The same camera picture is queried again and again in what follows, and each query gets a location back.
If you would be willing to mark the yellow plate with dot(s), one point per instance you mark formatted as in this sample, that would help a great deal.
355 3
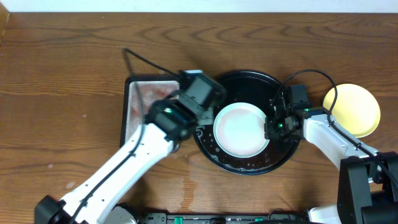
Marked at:
357 110

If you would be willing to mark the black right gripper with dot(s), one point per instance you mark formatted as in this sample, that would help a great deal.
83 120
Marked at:
270 132

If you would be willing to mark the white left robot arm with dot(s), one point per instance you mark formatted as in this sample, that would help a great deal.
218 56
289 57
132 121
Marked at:
168 121

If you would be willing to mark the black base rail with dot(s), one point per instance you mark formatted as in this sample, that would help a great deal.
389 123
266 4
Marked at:
163 218

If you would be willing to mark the mint green plate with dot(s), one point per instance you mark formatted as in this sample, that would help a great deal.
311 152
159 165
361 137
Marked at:
239 130

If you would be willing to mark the black rectangular wash tray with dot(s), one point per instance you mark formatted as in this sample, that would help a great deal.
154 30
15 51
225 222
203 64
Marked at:
152 88

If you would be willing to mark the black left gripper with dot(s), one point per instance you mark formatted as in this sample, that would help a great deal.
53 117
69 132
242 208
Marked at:
210 121

